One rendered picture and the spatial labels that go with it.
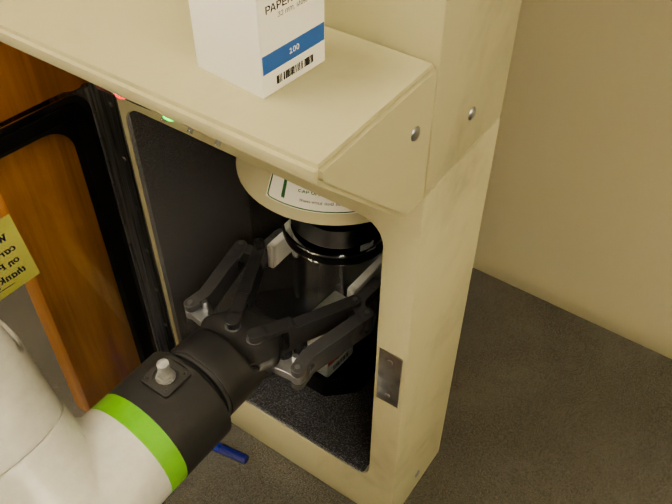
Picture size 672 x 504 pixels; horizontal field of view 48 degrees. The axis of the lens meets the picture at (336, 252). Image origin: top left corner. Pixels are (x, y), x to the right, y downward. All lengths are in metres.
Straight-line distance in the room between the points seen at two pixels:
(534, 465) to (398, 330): 0.38
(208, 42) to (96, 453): 0.31
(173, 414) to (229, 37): 0.31
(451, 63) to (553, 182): 0.57
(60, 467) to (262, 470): 0.39
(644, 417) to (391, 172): 0.65
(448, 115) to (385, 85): 0.07
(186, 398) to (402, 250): 0.21
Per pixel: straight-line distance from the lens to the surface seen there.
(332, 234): 0.69
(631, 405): 1.02
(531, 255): 1.09
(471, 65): 0.48
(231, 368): 0.63
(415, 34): 0.44
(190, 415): 0.61
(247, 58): 0.40
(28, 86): 0.71
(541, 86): 0.94
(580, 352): 1.05
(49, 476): 0.56
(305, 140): 0.37
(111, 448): 0.59
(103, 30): 0.48
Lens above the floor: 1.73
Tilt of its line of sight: 45 degrees down
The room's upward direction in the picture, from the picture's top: straight up
